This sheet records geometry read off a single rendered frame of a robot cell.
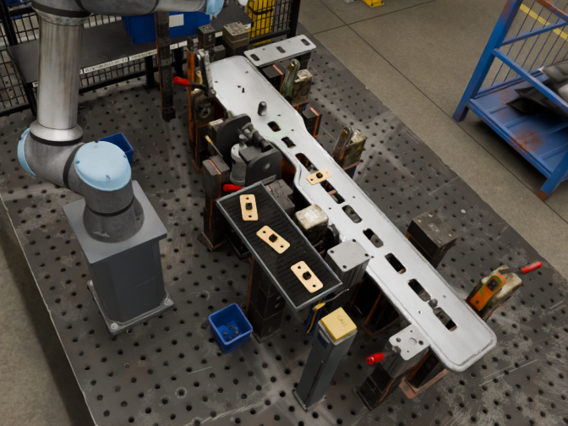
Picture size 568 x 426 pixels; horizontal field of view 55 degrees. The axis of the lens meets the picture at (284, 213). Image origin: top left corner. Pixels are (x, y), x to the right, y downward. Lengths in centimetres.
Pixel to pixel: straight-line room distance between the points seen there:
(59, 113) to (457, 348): 113
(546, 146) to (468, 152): 44
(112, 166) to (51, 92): 20
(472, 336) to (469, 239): 67
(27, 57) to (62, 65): 87
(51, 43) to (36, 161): 28
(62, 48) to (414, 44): 338
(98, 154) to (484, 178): 258
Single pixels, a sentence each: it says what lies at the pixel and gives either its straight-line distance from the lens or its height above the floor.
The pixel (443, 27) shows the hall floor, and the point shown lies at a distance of 466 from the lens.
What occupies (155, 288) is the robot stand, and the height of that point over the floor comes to 84.
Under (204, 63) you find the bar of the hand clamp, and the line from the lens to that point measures 181.
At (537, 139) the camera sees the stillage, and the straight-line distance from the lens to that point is 364.
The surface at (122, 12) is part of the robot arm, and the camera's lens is 121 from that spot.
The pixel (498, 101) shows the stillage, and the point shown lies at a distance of 379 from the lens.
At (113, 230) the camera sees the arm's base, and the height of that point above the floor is 114.
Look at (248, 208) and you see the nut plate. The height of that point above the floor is 117.
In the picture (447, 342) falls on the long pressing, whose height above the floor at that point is 100.
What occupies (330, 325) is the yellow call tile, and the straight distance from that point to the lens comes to 125.
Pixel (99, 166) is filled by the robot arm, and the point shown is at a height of 133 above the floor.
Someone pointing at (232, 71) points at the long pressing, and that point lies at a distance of 208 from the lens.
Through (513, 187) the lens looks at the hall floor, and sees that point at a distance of 351.
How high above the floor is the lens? 226
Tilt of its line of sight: 51 degrees down
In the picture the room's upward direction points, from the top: 10 degrees clockwise
